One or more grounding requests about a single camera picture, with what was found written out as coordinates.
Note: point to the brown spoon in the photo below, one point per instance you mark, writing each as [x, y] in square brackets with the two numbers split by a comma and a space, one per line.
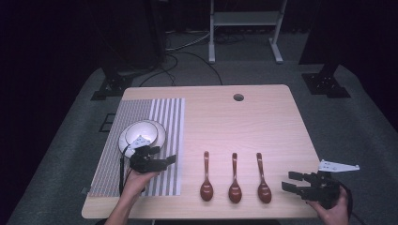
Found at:
[206, 189]
[264, 192]
[235, 192]

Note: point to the grey striped placemat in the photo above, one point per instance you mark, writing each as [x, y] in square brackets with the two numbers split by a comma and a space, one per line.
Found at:
[109, 156]

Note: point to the white metal stand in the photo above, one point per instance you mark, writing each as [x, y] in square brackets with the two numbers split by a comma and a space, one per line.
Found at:
[247, 18]

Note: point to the person's left hand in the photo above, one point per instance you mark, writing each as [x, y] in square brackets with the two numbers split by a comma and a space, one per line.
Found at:
[134, 184]

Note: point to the black metal stand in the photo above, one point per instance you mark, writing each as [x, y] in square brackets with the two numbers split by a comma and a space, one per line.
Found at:
[325, 82]
[114, 84]

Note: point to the white bowl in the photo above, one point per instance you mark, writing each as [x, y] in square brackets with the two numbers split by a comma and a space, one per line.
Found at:
[142, 129]

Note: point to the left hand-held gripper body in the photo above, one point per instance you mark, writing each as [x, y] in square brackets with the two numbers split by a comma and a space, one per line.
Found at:
[147, 165]

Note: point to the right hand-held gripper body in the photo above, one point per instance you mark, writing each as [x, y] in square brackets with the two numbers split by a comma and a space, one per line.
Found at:
[324, 189]

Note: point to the person's right hand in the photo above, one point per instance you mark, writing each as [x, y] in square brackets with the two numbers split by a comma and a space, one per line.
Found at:
[336, 215]

